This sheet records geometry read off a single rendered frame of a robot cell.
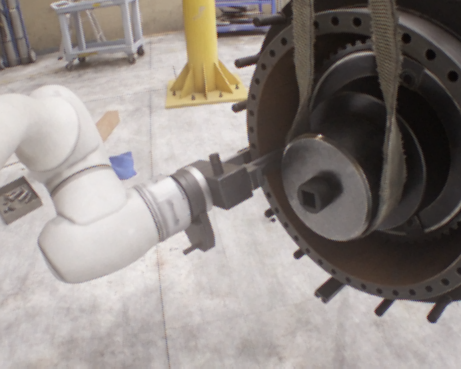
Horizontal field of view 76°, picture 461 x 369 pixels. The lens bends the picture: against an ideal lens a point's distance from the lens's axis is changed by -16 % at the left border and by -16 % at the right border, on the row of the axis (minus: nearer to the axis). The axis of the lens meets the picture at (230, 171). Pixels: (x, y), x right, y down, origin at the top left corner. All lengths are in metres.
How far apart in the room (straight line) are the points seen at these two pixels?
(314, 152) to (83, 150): 0.29
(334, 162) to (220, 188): 0.17
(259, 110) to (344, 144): 0.20
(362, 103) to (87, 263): 0.39
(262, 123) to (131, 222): 0.26
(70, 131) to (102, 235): 0.14
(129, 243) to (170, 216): 0.07
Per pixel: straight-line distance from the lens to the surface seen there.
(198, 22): 2.87
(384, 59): 0.34
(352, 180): 0.38
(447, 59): 0.35
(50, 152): 0.44
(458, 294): 0.55
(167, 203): 0.46
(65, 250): 0.44
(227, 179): 0.47
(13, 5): 6.24
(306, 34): 0.39
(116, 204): 0.44
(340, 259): 0.58
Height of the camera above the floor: 1.10
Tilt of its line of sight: 34 degrees down
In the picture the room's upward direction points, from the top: 3 degrees counter-clockwise
